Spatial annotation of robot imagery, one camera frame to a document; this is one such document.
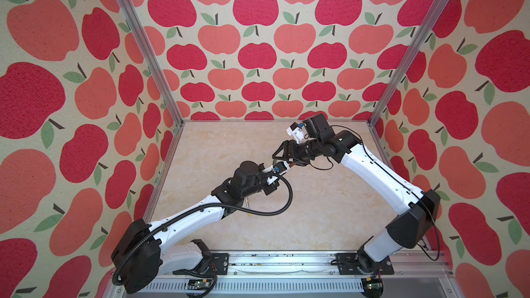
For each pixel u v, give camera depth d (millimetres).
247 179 574
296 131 703
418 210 415
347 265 720
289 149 650
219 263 748
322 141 573
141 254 400
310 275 732
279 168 616
